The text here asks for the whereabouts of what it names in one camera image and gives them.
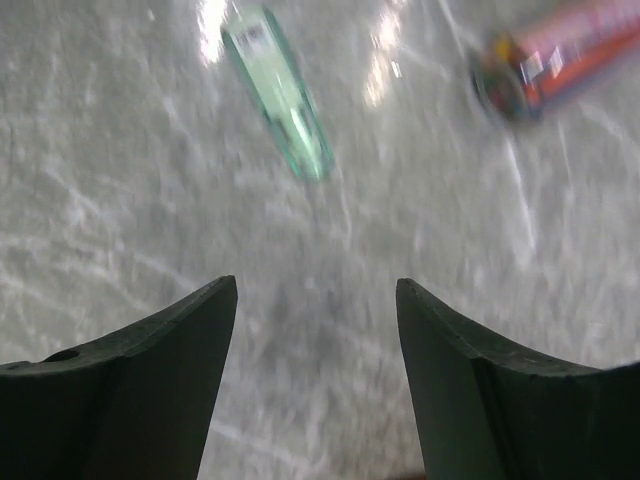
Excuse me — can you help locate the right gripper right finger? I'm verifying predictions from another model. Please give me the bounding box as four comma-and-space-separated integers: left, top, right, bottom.
396, 278, 639, 479

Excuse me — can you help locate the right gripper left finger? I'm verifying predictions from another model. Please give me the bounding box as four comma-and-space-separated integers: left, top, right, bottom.
1, 276, 237, 479

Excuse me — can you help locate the pink cap clear tube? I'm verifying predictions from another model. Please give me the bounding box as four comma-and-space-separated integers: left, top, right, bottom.
470, 1, 639, 124

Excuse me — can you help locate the mint green correction tape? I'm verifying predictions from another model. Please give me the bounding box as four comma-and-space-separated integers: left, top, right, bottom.
220, 5, 334, 181

